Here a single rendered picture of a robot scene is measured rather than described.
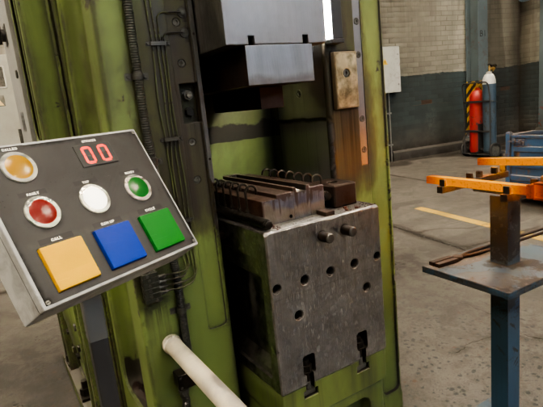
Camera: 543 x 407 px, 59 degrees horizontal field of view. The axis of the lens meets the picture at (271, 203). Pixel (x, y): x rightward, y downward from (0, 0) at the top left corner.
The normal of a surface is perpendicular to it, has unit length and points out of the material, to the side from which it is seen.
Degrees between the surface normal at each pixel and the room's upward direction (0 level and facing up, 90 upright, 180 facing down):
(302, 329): 90
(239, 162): 90
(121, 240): 60
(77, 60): 90
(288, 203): 90
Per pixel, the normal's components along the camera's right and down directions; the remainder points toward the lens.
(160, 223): 0.67, -0.46
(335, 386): 0.52, 0.12
